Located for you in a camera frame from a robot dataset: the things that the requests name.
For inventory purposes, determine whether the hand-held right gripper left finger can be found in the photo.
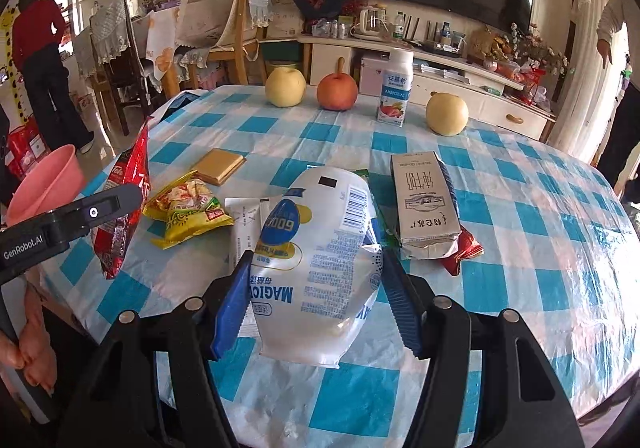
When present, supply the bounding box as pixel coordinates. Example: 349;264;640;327
57;250;261;448

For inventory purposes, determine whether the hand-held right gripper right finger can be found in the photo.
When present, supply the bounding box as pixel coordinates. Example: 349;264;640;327
380;248;586;448

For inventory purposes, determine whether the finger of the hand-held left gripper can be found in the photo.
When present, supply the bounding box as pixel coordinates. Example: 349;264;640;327
47;183;146;249

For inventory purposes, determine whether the large red snack packet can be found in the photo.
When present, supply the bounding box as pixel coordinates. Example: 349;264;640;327
92;117;152;280

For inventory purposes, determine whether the pink plastic bucket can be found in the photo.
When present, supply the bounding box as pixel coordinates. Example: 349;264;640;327
5;144;87;228

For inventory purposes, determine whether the large white pouch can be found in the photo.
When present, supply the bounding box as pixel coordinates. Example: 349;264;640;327
251;165;383;369

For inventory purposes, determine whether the white wet wipes packet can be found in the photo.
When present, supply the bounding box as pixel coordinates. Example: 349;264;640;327
224;195;281;339

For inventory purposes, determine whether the person's left hand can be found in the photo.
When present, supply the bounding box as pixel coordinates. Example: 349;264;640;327
0;278;56;396

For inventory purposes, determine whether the yellow snack packet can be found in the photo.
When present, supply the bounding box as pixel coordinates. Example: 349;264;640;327
142;170;236;250

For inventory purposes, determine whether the small red snack packet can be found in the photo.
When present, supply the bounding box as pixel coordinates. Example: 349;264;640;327
442;223;486;277

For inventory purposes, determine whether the stack of red cartons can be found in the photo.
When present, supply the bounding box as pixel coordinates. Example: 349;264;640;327
4;120;51;179

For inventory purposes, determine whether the white milk carton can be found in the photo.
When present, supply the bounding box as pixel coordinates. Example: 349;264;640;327
390;152;462;260

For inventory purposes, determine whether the flat gold box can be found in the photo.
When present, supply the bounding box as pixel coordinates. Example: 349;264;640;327
192;148;248;187

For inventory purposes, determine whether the dark wooden chair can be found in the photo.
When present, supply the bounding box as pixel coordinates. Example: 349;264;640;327
90;0;153;136

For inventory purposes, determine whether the blue white checkered tablecloth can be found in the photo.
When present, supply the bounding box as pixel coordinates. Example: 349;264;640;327
40;85;640;448

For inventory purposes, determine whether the white orange print cloth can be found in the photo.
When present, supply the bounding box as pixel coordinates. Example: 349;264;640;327
145;8;181;81

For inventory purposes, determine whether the yellow pear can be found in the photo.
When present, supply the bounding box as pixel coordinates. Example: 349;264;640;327
426;93;470;136

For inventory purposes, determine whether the yellow apple left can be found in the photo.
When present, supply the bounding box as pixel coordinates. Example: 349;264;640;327
265;67;307;108

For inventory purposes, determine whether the white yogurt bottle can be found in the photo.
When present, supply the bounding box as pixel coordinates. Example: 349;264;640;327
376;48;415;129

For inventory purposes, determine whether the white embroidered chair cover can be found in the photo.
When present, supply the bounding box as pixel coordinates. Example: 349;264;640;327
175;0;251;51

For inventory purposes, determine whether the green plastic bucket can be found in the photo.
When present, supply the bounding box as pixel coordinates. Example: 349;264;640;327
265;59;303;76

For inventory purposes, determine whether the red apple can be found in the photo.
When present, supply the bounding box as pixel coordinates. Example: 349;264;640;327
317;73;359;111

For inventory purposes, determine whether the white television cabinet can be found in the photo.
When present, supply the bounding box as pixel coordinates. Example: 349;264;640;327
297;33;557;141

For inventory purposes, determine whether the silver metal case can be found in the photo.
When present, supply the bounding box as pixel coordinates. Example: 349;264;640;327
360;54;396;96

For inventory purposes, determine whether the gold ornament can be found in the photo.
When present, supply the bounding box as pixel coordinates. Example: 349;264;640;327
467;28;506;66

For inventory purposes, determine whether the glass electric kettle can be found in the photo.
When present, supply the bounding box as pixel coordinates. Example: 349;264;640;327
352;5;393;40

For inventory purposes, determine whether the dried flower arrangement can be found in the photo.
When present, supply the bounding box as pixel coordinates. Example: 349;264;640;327
505;23;571;74

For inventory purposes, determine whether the white curtain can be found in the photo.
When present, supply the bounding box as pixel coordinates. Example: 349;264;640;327
552;0;631;164

